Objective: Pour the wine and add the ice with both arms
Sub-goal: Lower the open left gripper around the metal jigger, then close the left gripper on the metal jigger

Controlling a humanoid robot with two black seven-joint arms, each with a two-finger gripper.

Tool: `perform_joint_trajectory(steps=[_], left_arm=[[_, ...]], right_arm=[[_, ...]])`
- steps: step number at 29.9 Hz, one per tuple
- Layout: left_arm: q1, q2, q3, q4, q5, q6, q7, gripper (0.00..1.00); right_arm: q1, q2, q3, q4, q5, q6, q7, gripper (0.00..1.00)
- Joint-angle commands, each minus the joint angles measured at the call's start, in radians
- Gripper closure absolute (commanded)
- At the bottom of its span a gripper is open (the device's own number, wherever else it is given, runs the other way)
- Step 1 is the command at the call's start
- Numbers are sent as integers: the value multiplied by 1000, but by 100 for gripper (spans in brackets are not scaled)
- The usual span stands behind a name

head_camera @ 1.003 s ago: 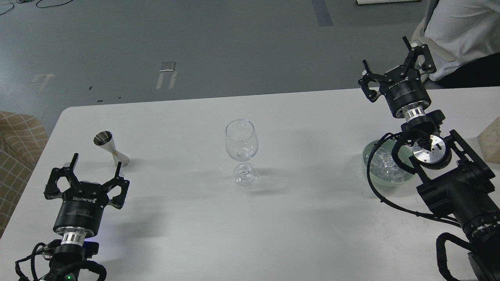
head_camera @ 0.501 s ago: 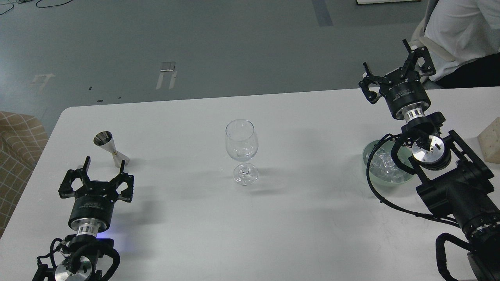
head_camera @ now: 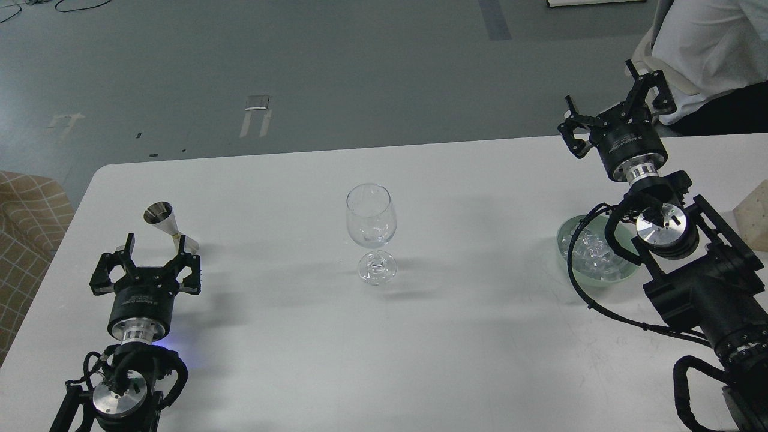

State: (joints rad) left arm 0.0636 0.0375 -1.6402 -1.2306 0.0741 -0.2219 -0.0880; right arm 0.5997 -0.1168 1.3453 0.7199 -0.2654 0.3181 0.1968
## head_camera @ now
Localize person in white shirt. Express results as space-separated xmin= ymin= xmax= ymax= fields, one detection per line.
xmin=651 ymin=1 xmax=767 ymax=136

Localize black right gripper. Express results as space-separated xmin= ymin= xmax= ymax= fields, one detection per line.
xmin=558 ymin=59 xmax=677 ymax=182

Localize black floor cable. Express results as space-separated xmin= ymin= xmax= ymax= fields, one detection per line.
xmin=0 ymin=0 xmax=113 ymax=23

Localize clear ice cubes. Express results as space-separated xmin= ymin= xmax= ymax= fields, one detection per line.
xmin=571 ymin=227 xmax=626 ymax=281

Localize green bowl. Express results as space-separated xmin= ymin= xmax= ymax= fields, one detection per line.
xmin=555 ymin=214 xmax=639 ymax=287

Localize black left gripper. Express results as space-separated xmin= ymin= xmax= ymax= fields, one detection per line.
xmin=89 ymin=233 xmax=202 ymax=343

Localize steel double jigger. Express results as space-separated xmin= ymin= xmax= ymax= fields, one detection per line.
xmin=143 ymin=200 xmax=200 ymax=254

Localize beige checkered sofa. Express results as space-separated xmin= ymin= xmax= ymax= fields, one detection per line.
xmin=1 ymin=170 xmax=74 ymax=361

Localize white office chair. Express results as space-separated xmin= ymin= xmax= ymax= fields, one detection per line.
xmin=631 ymin=23 xmax=704 ymax=135

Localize beige perforated block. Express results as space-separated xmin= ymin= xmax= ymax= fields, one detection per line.
xmin=733 ymin=179 xmax=767 ymax=252

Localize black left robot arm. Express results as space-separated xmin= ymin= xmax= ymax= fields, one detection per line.
xmin=50 ymin=233 xmax=201 ymax=431

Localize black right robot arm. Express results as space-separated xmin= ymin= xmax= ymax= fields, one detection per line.
xmin=559 ymin=60 xmax=767 ymax=431

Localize clear wine glass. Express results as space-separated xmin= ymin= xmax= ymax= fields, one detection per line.
xmin=346 ymin=183 xmax=398 ymax=286

